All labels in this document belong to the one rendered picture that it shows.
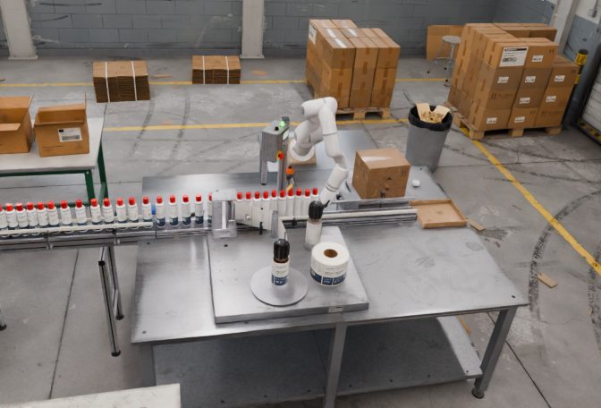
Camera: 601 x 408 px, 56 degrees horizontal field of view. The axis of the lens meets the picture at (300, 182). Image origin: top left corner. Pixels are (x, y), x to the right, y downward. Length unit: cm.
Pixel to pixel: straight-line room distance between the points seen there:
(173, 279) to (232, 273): 33
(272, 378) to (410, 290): 96
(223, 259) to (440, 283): 123
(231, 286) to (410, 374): 126
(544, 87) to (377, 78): 189
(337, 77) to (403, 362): 387
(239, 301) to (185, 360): 76
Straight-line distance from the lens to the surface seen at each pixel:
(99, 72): 729
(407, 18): 923
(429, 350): 378
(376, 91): 689
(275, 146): 321
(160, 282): 315
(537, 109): 718
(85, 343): 407
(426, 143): 577
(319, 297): 299
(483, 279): 343
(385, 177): 374
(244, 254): 322
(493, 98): 675
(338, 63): 658
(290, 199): 341
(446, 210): 391
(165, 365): 355
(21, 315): 437
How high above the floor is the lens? 293
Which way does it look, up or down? 32 degrees down
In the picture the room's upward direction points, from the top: 5 degrees clockwise
